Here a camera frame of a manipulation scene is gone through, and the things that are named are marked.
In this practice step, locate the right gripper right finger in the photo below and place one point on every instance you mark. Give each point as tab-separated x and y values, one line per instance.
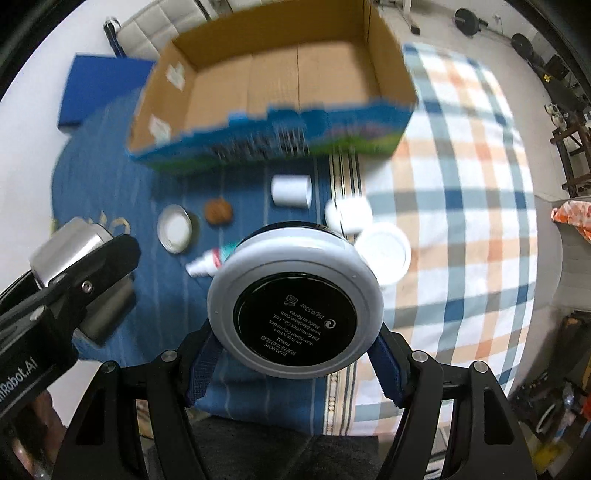
408	377

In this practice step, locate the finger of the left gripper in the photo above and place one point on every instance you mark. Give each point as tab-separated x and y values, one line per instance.
100	269

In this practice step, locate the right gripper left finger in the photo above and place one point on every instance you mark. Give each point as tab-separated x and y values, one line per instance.
190	367

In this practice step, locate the silver metal tin can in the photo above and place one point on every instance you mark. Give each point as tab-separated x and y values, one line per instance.
65	252

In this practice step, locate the silver round tin lid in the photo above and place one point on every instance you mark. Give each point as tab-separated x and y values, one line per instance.
174	229

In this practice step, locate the white green squeeze bottle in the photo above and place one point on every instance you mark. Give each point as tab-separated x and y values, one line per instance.
209	263

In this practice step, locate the brown walnut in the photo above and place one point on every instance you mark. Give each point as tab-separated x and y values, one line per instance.
218	212

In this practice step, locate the white round cream jar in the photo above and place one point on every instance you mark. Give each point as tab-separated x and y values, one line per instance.
387	251

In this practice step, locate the round white black jar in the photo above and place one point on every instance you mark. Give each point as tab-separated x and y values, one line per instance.
296	301

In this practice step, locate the white earbud case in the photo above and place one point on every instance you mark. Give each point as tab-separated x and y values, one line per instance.
348	215

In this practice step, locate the white paper cup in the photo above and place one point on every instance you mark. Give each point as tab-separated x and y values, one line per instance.
291	191

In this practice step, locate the blue striped bed sheet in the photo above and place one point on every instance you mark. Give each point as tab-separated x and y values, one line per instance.
94	179

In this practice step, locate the blue foam cushion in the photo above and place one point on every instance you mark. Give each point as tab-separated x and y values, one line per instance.
94	81

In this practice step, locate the plaid checked blanket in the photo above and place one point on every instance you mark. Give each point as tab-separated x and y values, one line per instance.
459	186

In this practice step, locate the left white padded chair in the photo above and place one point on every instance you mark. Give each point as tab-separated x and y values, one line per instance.
145	34

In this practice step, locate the orange patterned cloth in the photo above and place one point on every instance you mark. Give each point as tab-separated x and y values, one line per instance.
576	213

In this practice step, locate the open cardboard box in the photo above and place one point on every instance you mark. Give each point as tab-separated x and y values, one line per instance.
283	80

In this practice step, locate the dark wooden chair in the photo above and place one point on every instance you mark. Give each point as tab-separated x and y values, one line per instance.
571	138

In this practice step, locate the small barbell on floor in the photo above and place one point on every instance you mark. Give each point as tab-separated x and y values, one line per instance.
468	23

